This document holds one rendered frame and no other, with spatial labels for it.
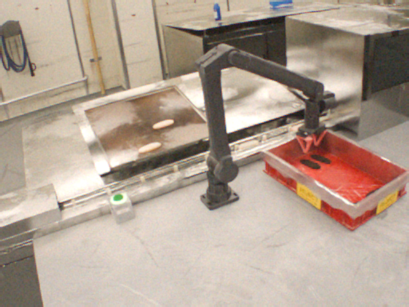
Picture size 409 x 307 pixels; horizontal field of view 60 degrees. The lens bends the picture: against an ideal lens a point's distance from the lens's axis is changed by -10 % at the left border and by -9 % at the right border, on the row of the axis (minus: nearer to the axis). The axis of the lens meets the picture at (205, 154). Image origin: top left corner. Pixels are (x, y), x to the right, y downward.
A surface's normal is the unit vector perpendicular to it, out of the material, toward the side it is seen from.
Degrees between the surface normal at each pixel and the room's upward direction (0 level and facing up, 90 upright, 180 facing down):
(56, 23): 90
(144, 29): 90
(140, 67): 90
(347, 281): 0
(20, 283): 90
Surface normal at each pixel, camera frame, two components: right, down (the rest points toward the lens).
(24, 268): 0.45, 0.41
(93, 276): -0.11, -0.87
